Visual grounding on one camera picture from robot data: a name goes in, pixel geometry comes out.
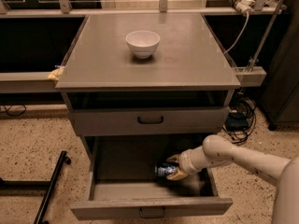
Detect black metal floor stand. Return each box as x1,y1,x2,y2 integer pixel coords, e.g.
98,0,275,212
0,150,71,224

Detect white ceramic bowl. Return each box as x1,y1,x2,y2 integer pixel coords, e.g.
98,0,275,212
125,30,160,59

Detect open grey lower drawer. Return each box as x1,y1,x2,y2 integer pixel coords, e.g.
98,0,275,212
71,134,233,220

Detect grey drawer cabinet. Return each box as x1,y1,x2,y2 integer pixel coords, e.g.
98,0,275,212
57,13,239,220

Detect black floor cable left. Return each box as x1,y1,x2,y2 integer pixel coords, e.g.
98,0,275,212
0,105,28,118

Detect white power cable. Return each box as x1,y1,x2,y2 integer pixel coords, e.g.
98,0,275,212
222,11,250,56

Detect closed grey upper drawer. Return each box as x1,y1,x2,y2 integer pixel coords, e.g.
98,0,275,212
68,107,229,136

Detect grey metal rail frame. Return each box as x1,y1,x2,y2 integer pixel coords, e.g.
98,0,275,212
1,0,284,93

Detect blue pepsi can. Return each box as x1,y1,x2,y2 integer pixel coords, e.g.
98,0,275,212
155,162,178,177

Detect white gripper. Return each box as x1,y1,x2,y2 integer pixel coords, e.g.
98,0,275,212
166,148,203,181

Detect yellow tape scrap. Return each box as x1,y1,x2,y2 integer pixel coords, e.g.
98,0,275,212
48,66,64,81

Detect black cable bundle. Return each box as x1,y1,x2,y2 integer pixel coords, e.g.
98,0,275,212
222,95,258,146

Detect white power strip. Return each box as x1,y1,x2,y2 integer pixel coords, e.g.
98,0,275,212
228,0,254,14

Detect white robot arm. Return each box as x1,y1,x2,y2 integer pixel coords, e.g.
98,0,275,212
166,134,299,224

